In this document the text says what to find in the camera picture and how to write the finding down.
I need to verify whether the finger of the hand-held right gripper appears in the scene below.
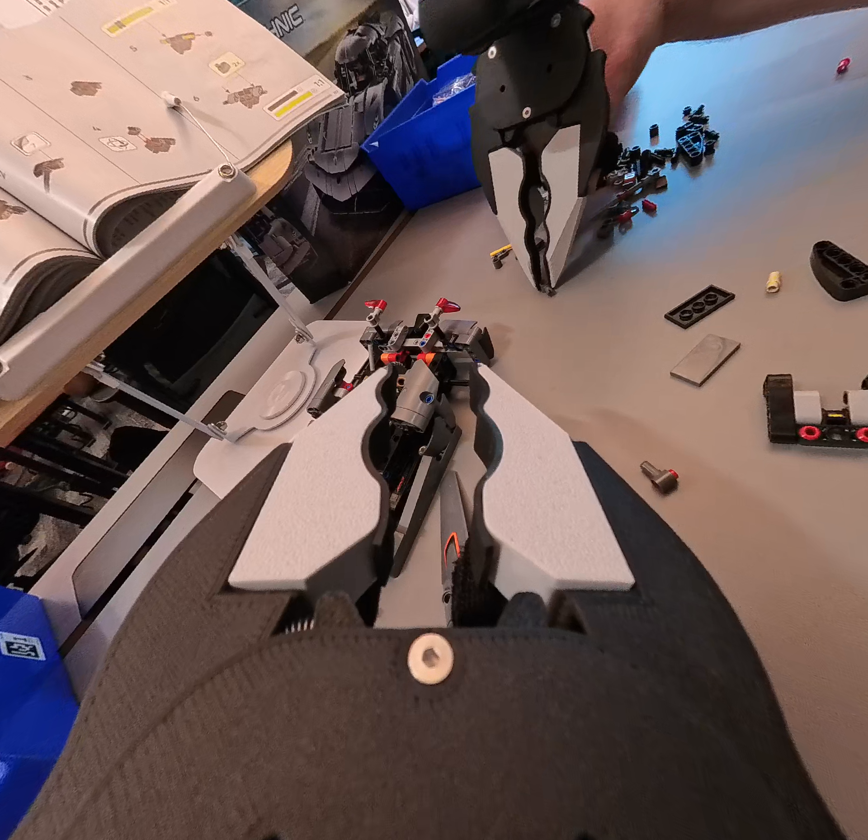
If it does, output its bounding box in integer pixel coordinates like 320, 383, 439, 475
488, 145, 549, 293
539, 123, 603, 293

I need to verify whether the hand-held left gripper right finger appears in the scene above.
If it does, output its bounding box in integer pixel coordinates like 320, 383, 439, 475
468, 364, 637, 617

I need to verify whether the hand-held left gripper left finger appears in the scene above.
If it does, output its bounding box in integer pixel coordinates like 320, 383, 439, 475
228, 365, 397, 595

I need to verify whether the large lego car model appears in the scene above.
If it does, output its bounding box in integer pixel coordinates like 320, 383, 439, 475
307, 297, 496, 578

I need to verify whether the black lego plate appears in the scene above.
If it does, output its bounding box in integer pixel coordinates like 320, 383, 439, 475
664, 284, 737, 331

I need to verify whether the grey lego tile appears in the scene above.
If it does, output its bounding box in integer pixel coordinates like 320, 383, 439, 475
670, 333, 741, 387

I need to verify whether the small black lego assembly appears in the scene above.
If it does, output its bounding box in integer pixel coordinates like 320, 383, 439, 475
764, 373, 868, 449

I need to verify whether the grey pointed lego wing assembly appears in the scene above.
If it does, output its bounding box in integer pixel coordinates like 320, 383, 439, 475
439, 470, 477, 627

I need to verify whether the pile of loose lego pieces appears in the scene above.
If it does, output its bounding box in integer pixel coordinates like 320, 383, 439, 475
490, 103, 721, 271

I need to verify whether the dark lego set box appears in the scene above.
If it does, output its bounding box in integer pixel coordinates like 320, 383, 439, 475
237, 0, 436, 305

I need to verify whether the black curved lego piece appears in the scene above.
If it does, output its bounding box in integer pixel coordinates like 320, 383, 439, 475
810, 240, 868, 304

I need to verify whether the lego instruction booklet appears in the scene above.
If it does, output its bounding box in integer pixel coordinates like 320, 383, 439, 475
0, 0, 347, 346

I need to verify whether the blue plastic bin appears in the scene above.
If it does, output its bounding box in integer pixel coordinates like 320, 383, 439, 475
362, 53, 486, 212

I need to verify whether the white book stand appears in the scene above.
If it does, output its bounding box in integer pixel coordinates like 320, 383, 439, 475
0, 138, 381, 502

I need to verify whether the blue bin white label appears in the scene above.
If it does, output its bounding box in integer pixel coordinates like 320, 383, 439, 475
0, 585, 80, 822

